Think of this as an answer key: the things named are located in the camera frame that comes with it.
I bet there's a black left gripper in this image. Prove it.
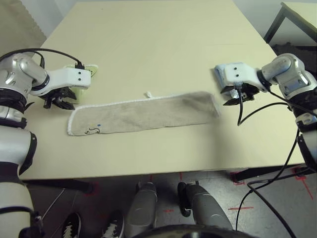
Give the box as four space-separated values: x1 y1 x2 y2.
43 87 77 111

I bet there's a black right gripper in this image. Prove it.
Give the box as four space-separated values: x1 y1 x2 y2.
219 83 260 107

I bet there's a beige towel with white edging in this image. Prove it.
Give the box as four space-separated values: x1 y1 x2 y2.
66 91 221 136

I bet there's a blue folded towel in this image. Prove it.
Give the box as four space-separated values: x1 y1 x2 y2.
214 62 246 89

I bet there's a green folded towel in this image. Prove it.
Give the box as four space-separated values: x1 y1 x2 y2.
64 63 99 99

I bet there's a black table foot bar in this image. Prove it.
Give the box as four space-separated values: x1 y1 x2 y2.
23 178 94 196
234 165 315 183

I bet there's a beige curtain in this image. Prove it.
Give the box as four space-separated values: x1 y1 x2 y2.
0 0 48 62

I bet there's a grey robot right leg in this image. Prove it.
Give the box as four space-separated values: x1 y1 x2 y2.
177 182 233 230

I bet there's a grey robot leg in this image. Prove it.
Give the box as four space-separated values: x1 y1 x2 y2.
123 182 158 236
177 182 233 230

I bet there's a grey robot left leg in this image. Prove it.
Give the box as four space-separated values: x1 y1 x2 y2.
123 182 158 236

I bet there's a black robot torso rim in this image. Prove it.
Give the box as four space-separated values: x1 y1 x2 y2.
148 224 246 238

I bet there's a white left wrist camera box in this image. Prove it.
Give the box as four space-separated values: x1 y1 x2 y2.
29 66 92 97

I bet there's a beige side table black frame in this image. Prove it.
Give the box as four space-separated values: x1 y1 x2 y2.
264 1 317 48

